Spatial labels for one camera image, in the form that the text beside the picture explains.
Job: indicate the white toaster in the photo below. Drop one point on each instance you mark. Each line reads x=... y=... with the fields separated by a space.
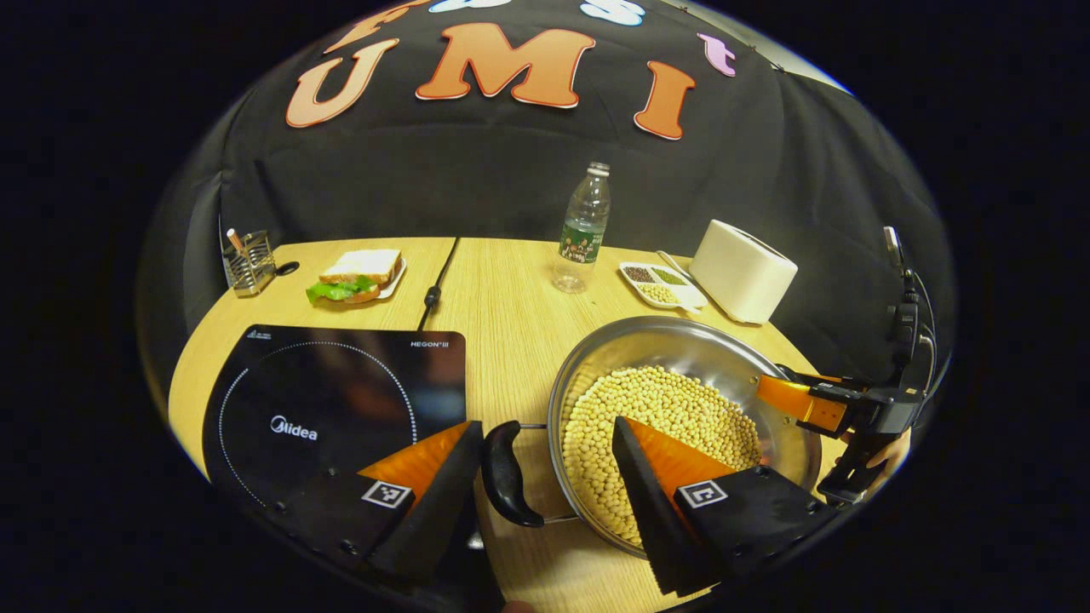
x=741 y=272

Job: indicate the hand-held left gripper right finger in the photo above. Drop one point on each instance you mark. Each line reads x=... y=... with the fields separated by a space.
x=647 y=502

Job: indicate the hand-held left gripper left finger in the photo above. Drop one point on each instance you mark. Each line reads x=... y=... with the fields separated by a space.
x=443 y=502

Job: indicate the sandwich with lettuce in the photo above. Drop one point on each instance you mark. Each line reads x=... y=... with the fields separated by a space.
x=358 y=272

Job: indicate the black backdrop cloth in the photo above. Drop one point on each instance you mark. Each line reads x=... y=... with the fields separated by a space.
x=477 y=170

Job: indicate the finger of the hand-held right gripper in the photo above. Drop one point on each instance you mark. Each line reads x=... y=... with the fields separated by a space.
x=800 y=402

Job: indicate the black induction cooktop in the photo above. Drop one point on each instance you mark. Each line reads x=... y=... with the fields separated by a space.
x=341 y=383

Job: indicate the pile of yellow soybeans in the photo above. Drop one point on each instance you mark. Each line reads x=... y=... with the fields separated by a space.
x=664 y=409

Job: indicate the white divided dish with beans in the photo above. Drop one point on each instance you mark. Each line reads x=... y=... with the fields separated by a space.
x=660 y=285

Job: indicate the clear plastic water bottle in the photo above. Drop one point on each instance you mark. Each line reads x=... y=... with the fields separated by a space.
x=583 y=221

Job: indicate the small black flat object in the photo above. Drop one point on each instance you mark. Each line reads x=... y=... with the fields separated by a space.
x=287 y=268

